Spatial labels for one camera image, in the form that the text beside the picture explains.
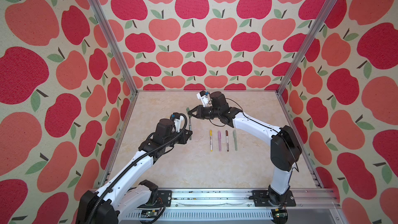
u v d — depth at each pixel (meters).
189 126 0.78
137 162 0.50
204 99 0.78
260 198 0.74
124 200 0.52
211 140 0.93
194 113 0.78
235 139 0.96
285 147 0.50
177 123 0.71
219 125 0.73
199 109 0.75
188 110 0.82
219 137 0.96
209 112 0.73
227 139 0.96
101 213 0.38
